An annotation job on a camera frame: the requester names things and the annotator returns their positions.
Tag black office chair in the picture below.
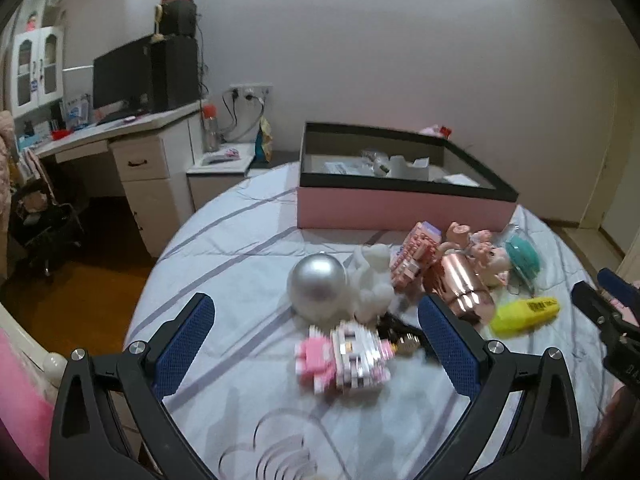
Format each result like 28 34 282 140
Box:
9 180 86 278

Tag black power cable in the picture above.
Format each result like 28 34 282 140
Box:
220 87 266 143

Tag yellow snack bag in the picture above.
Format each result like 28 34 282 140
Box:
254 116 273 163

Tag pink bedding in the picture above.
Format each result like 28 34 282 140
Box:
0 325 56 480

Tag white nightstand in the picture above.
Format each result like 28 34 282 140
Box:
186 141 257 216

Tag person's right hand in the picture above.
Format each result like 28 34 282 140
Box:
604 389 640 461

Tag wall power outlet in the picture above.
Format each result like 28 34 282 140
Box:
229 82 275 101

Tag white plastic holder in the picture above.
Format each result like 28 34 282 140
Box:
389 155 431 181

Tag silver ball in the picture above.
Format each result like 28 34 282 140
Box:
287 253 348 324

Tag white bed post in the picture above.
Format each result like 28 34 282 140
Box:
0 305 68 386

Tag pink piglet figures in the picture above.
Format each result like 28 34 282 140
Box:
445 221 511 288

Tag red-capped bottle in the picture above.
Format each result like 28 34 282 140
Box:
201 102 221 153

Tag white cat figure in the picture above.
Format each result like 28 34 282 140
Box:
350 243 396 322

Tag black beaded hair clip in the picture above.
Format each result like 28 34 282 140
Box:
375 310 423 356

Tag blue and white box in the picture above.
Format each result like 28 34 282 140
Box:
62 95 92 128

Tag black speaker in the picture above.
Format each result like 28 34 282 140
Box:
161 0 197 38

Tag black computer tower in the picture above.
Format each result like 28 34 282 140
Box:
150 35 201 113

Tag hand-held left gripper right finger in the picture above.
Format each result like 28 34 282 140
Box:
417 293 583 480

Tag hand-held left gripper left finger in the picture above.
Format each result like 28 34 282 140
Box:
48 292 216 480

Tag white desk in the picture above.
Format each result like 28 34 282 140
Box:
35 100 211 258

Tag pink block house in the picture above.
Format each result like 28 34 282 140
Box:
389 220 442 291

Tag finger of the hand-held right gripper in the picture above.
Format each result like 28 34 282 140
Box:
597 267 640 333
572 280 630 349

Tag pink storage box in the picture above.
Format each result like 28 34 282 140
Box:
296 121 520 233

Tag copper shiny figure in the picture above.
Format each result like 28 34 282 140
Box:
424 250 496 328

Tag pink jacket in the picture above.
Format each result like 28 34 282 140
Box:
0 110 13 196

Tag white glass-door cabinet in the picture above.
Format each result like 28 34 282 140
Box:
11 25 66 121

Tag yellow highlighter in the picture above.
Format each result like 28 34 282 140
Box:
490 296 560 337

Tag teal ball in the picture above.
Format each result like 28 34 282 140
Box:
502 227 543 293

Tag black monitor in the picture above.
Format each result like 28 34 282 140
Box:
92 34 153 116

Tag clear plastic case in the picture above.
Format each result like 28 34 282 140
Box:
324 161 373 177

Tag pink block figure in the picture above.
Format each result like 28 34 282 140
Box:
294 321 396 392

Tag white notepad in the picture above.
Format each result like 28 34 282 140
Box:
435 174 483 188

